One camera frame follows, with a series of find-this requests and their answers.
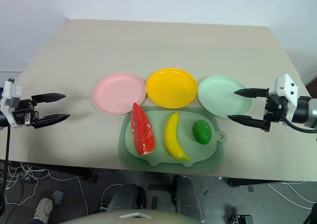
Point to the dark grey rounded shape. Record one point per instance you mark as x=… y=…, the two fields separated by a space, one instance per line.
x=188 y=199
x=123 y=196

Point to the red watermelon slice toy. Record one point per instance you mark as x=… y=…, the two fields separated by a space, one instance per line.
x=143 y=132

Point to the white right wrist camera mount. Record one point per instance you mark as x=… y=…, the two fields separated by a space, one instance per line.
x=284 y=90

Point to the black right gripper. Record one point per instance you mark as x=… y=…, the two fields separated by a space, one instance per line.
x=273 y=107

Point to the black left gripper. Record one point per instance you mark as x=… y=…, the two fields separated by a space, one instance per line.
x=23 y=112

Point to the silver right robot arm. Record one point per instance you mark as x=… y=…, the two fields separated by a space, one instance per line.
x=307 y=112

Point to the pink plate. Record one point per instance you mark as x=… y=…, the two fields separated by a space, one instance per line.
x=119 y=93

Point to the green pig-shaped silicone mat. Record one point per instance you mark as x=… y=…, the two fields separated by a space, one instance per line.
x=213 y=157

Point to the black box with connectors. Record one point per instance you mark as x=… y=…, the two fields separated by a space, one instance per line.
x=241 y=219

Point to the grey worn shoe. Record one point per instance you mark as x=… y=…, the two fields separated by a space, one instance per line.
x=43 y=208

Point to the yellow plate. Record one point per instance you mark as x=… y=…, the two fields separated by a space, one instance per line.
x=171 y=87

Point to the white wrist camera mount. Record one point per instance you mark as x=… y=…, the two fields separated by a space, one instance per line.
x=284 y=90
x=10 y=102

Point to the green round fruit toy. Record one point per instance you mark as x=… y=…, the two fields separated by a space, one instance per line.
x=202 y=132

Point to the light green plate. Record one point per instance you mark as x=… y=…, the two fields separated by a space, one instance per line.
x=220 y=95

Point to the beige rounded robot torso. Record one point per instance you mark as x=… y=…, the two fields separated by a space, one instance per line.
x=123 y=216

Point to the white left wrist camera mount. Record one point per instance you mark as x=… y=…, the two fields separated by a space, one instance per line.
x=10 y=102

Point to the black table frame bar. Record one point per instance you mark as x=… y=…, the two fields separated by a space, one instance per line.
x=74 y=170
x=247 y=182

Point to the yellow banana toy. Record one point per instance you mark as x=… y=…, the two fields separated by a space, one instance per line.
x=173 y=137

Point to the small grey-blue floor block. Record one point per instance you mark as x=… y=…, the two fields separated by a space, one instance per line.
x=58 y=196

